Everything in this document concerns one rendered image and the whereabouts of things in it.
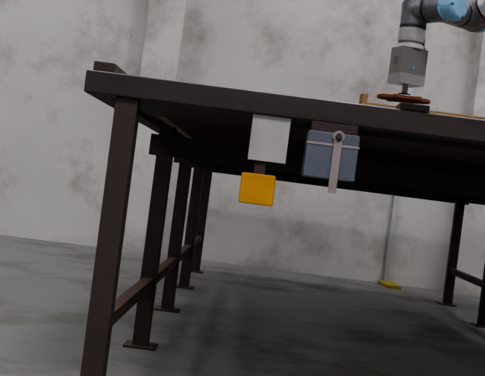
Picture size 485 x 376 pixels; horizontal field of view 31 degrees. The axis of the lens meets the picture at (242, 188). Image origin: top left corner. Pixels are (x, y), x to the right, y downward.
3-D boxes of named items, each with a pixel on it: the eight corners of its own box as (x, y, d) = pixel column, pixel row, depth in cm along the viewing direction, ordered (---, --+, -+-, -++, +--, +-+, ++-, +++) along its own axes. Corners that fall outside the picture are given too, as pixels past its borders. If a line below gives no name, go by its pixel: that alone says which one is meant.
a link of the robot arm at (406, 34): (394, 28, 250) (417, 33, 253) (392, 44, 250) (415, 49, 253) (408, 25, 243) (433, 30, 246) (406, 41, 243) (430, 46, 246)
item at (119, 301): (116, 410, 241) (154, 104, 241) (72, 405, 241) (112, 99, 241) (204, 271, 642) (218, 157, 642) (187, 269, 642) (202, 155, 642)
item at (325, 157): (354, 195, 223) (363, 125, 223) (300, 189, 224) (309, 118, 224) (349, 195, 235) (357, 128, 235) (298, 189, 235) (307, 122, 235)
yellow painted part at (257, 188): (272, 207, 225) (283, 116, 225) (237, 202, 225) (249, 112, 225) (271, 206, 233) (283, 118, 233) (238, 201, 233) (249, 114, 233)
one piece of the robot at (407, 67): (413, 41, 256) (407, 96, 256) (387, 36, 252) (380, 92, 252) (433, 37, 247) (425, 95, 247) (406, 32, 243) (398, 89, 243)
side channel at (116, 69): (111, 98, 236) (116, 63, 236) (89, 95, 236) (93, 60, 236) (203, 155, 640) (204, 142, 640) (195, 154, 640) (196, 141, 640)
